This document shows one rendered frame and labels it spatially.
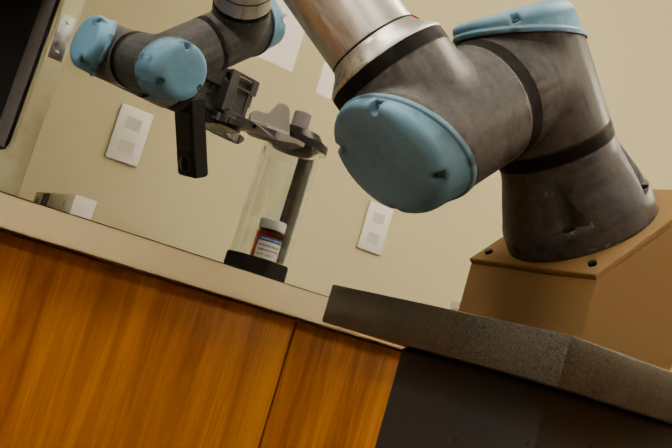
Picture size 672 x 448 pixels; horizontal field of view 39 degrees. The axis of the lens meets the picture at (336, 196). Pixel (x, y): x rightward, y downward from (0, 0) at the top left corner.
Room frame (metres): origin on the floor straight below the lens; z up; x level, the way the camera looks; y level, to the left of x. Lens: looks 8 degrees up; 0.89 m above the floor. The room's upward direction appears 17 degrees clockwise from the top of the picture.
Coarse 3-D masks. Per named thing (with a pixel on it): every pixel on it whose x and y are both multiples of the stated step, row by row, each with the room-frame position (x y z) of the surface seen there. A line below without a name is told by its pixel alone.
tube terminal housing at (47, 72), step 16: (64, 0) 1.38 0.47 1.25; (80, 0) 1.39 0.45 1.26; (48, 48) 1.38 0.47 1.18; (48, 64) 1.38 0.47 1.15; (32, 80) 1.40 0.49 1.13; (48, 80) 1.39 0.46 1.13; (32, 96) 1.38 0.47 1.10; (48, 96) 1.39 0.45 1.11; (32, 112) 1.38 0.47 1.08; (16, 128) 1.40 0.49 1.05; (32, 128) 1.39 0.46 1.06; (16, 144) 1.38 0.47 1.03; (32, 144) 1.39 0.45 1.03; (0, 160) 1.37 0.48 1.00; (16, 160) 1.38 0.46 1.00; (0, 176) 1.38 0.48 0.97; (16, 176) 1.39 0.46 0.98; (16, 192) 1.39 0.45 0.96
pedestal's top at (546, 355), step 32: (352, 288) 0.94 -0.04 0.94; (352, 320) 0.93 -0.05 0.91; (384, 320) 0.89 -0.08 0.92; (416, 320) 0.85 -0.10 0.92; (448, 320) 0.82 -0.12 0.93; (480, 320) 0.79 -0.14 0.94; (448, 352) 0.81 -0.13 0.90; (480, 352) 0.78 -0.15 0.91; (512, 352) 0.75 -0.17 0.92; (544, 352) 0.72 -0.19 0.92; (576, 352) 0.71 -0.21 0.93; (608, 352) 0.73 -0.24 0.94; (544, 384) 0.77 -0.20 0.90; (576, 384) 0.72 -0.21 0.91; (608, 384) 0.74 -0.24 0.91; (640, 384) 0.76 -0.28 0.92
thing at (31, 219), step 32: (0, 192) 1.09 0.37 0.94; (0, 224) 1.10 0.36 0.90; (32, 224) 1.11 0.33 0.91; (64, 224) 1.13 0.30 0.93; (96, 224) 1.15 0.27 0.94; (96, 256) 1.16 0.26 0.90; (128, 256) 1.17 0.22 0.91; (160, 256) 1.19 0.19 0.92; (192, 256) 1.22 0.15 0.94; (224, 288) 1.24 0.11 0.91; (256, 288) 1.27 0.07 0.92; (288, 288) 1.29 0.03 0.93; (320, 320) 1.32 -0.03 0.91
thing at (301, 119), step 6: (294, 114) 1.45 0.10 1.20; (300, 114) 1.44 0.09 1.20; (306, 114) 1.44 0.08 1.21; (294, 120) 1.44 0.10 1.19; (300, 120) 1.44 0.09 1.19; (306, 120) 1.44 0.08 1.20; (294, 126) 1.41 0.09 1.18; (300, 126) 1.44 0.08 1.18; (306, 126) 1.44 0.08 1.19; (300, 132) 1.41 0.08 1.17; (306, 132) 1.41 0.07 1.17; (312, 132) 1.42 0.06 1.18; (318, 138) 1.43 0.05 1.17
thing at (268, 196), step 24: (264, 144) 1.43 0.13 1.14; (264, 168) 1.42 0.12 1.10; (288, 168) 1.41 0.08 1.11; (312, 168) 1.43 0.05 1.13; (264, 192) 1.41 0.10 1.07; (288, 192) 1.41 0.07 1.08; (240, 216) 1.44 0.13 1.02; (264, 216) 1.41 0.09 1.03; (288, 216) 1.42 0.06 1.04; (240, 240) 1.42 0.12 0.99; (264, 240) 1.41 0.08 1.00; (288, 240) 1.42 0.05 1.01
